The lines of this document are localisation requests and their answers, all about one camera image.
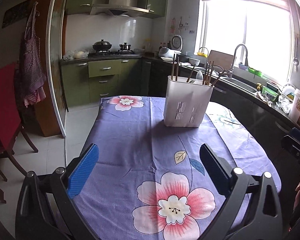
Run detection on black rice cooker pot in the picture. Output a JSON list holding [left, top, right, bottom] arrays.
[[178, 54, 190, 62]]

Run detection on white rice cooker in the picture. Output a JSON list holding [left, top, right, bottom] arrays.
[[158, 35, 183, 59]]

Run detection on black wok with lid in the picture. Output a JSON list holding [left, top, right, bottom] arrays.
[[93, 39, 112, 53]]

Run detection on white plate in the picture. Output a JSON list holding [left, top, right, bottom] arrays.
[[161, 57, 173, 62]]

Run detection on dark brown chopstick red end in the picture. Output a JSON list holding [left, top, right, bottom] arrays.
[[171, 54, 176, 80]]

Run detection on clear plastic spoon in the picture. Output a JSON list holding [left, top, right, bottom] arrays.
[[196, 70, 203, 80]]

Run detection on steel range hood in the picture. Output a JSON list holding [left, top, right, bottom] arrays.
[[90, 0, 149, 17]]

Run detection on wooden cutting board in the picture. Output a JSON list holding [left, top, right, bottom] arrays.
[[207, 50, 234, 70]]

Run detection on white bowl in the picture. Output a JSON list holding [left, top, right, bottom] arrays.
[[189, 58, 200, 66]]

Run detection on tall steel kitchen faucet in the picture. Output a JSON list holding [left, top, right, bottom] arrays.
[[228, 43, 249, 78]]

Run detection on green drawer cabinet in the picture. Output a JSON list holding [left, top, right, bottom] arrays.
[[62, 59, 142, 107]]

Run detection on small steel pot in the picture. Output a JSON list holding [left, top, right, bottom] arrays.
[[119, 42, 131, 51]]

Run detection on purple floral tablecloth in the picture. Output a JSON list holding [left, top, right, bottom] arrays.
[[74, 96, 281, 239]]

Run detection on steel kitchen sink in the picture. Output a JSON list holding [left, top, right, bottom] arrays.
[[222, 77, 257, 94]]

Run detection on sliding glass door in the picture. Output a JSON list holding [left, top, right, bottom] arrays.
[[45, 0, 67, 138]]

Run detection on gas stove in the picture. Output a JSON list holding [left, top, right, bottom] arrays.
[[88, 50, 139, 57]]

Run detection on checkered purple apron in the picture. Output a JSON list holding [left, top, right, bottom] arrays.
[[20, 2, 46, 107]]

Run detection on red wooden chair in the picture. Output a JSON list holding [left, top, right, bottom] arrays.
[[0, 62, 39, 204]]

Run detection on white plastic utensil holder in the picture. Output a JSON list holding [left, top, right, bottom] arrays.
[[164, 76, 214, 128]]

